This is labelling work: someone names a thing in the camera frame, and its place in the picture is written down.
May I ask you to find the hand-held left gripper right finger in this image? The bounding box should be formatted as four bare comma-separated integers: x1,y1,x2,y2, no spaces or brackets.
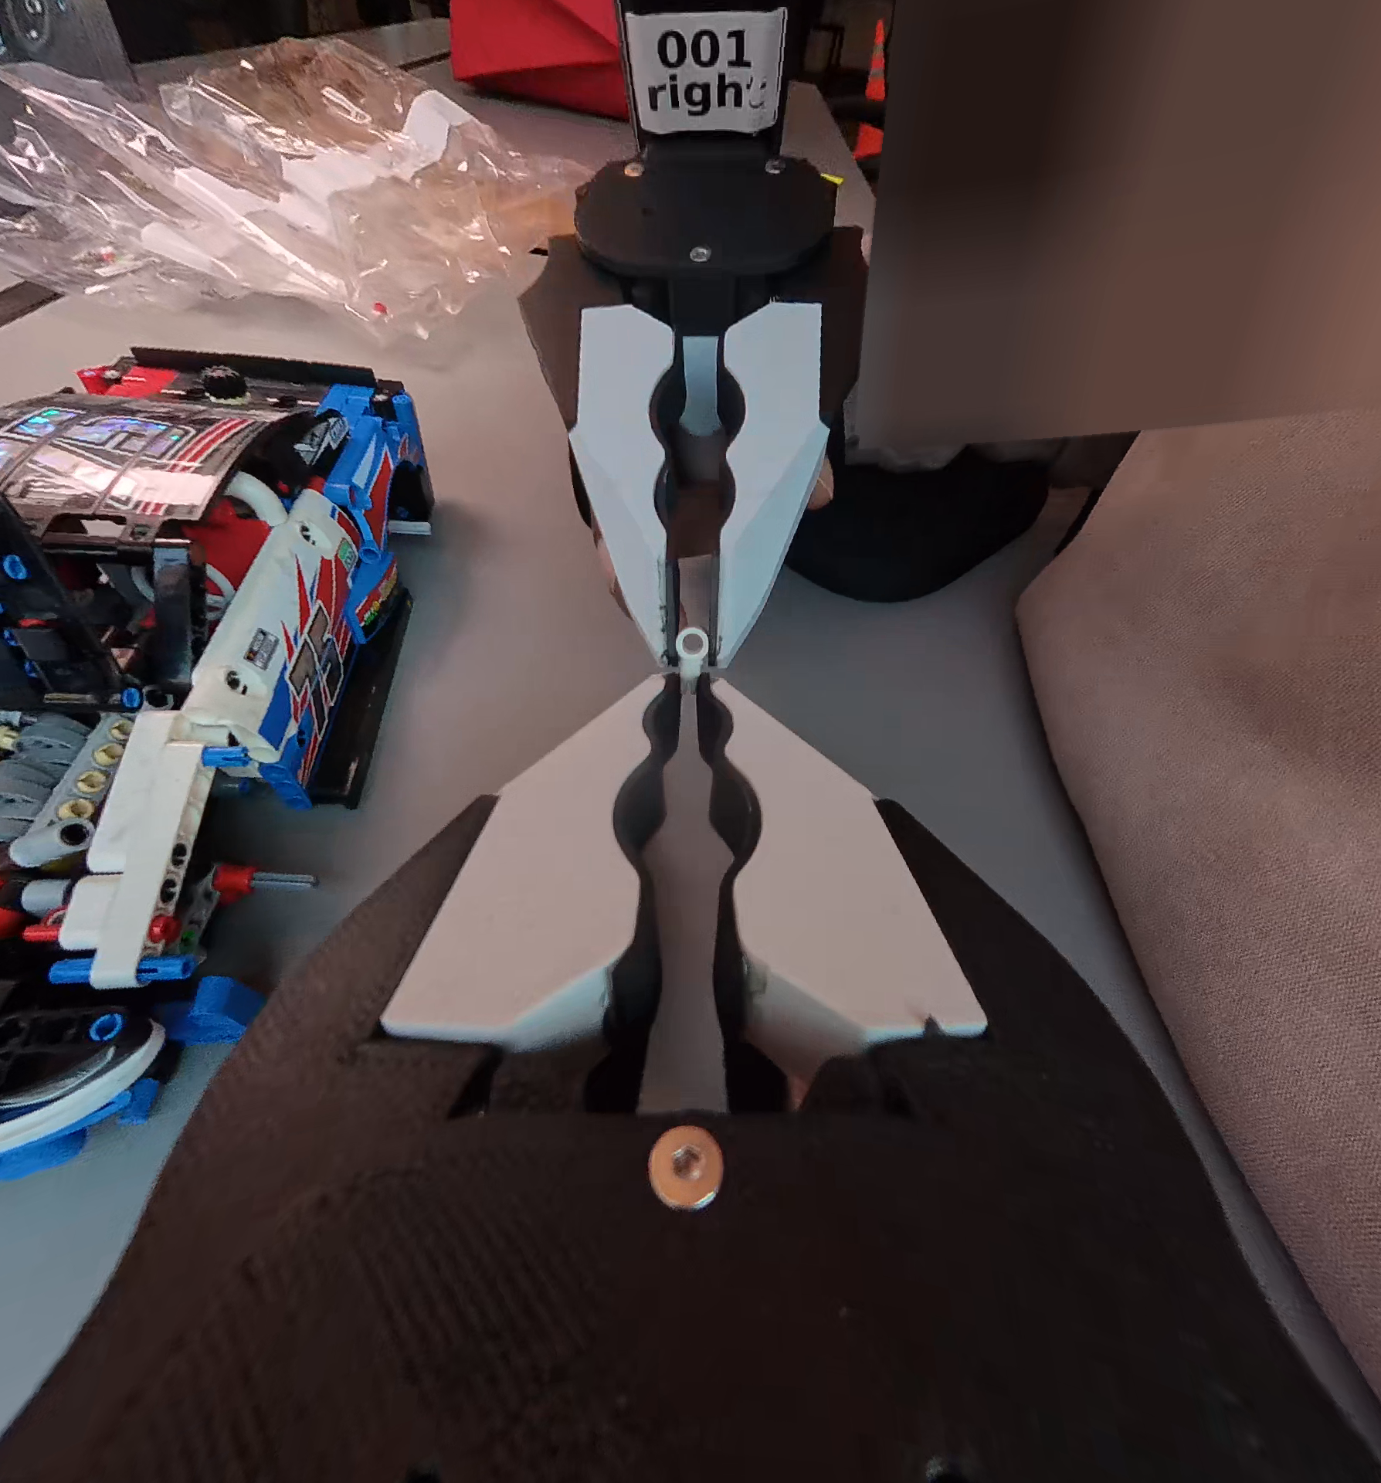
699,674,989,1110

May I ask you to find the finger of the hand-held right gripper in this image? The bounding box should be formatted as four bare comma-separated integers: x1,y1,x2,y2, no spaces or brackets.
699,298,838,672
566,303,692,676

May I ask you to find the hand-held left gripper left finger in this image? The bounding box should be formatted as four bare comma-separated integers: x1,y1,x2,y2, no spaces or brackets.
376,674,674,1115

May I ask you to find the person's right hand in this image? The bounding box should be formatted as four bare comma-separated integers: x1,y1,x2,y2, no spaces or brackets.
580,507,647,629

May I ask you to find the black chair armrest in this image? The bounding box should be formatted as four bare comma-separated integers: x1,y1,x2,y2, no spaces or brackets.
782,440,1108,606

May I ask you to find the orange traffic cone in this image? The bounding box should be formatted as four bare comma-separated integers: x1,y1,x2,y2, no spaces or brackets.
852,17,890,163

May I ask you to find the red plastic bin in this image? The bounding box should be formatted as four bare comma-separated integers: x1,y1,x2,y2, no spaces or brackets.
450,0,634,119

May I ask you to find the toy brick race car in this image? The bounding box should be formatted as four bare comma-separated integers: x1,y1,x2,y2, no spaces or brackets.
0,345,437,1183

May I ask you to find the clear plastic bag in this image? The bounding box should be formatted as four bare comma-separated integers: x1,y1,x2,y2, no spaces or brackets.
0,34,604,348

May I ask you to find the black toy set box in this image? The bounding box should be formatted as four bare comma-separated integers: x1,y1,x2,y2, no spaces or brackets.
0,0,141,106

